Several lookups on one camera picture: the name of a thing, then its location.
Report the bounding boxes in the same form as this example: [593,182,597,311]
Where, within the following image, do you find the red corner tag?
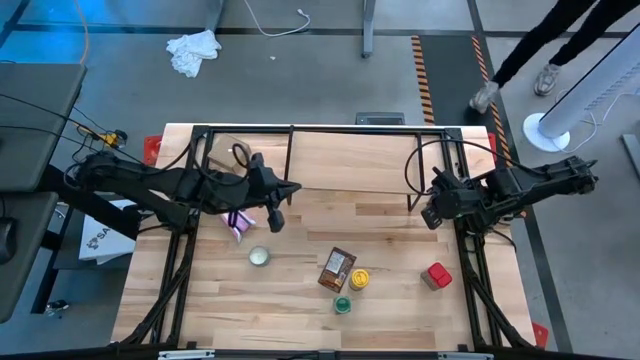
[531,322,550,350]
[143,134,164,167]

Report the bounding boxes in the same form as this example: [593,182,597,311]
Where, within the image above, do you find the grey desk foot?
[619,133,640,181]

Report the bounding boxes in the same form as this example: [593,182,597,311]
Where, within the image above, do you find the grey desk top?
[0,192,60,324]
[0,62,89,194]

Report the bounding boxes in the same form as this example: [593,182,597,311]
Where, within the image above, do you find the white fan cable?
[559,89,640,154]

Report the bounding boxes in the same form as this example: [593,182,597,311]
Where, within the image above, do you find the white crumpled cloth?
[165,28,223,79]

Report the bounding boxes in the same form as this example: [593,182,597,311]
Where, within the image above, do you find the white printed paper bag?
[78,199,137,266]

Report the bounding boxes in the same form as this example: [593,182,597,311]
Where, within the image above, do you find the wooden shelf black metal legs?
[283,124,429,213]

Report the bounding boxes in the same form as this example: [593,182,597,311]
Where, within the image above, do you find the red box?
[420,261,454,292]

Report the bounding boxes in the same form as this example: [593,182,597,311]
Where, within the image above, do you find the orange cable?
[73,0,90,65]

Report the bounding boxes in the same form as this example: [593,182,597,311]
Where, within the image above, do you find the yellow cable connector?
[102,129,129,150]

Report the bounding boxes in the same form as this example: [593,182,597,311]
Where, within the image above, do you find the brown spice pouch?
[317,246,358,294]

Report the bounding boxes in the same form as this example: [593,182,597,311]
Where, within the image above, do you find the pink white stapler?
[219,209,257,244]

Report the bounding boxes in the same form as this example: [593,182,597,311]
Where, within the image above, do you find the person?
[468,0,626,115]

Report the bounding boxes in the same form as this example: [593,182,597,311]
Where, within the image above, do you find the small cardboard box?
[207,133,253,176]

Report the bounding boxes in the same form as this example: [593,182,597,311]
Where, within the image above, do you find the black striped floor cable cover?
[410,34,524,171]

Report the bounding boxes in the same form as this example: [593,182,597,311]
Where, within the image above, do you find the silver metal bracket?
[438,351,495,360]
[158,349,216,360]

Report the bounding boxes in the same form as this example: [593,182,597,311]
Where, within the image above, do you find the small black floor clamp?
[44,298,71,317]

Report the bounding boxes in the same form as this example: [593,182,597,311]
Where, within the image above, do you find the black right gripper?
[421,169,481,231]

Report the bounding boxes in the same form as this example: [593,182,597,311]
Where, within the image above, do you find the yellow lid spice jar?
[348,268,371,292]

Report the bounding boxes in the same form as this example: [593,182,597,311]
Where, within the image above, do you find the small round candle tin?
[248,245,273,268]

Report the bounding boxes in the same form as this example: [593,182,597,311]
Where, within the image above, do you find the grey floor outlet box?
[355,111,406,126]

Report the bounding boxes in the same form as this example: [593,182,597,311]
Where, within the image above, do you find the black computer mouse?
[0,217,18,265]

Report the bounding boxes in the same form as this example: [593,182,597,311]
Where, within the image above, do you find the white tower fan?
[522,22,640,154]

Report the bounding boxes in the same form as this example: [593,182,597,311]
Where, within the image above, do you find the grey table leg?
[361,0,377,59]
[204,0,227,34]

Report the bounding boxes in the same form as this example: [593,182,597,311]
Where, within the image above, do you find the white floor cable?
[243,0,312,38]

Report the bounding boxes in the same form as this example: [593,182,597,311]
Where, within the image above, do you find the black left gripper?
[247,152,303,234]

